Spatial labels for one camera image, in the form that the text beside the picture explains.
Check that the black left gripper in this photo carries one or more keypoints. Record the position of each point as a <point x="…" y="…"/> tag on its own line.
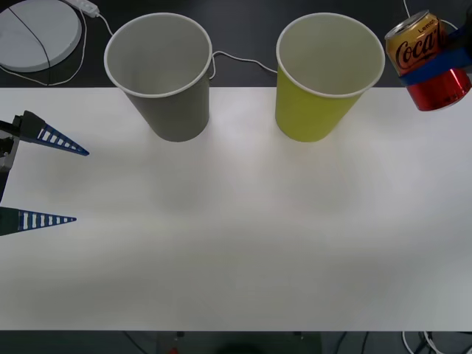
<point x="6" y="147"/>

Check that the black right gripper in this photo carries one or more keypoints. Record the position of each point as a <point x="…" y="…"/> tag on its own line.
<point x="468" y="20"/>

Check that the gold and red drink can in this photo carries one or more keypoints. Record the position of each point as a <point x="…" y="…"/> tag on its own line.
<point x="416" y="48"/>

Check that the yellow-green plastic waste bin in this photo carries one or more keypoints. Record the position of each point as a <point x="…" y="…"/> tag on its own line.
<point x="309" y="114"/>

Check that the white round disc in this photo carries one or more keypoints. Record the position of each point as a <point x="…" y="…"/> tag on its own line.
<point x="22" y="40"/>

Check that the grey plastic waste bin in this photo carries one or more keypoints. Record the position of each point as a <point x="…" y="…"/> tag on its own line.
<point x="173" y="114"/>

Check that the white power strip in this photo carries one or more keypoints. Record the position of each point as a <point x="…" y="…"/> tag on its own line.
<point x="86" y="6"/>

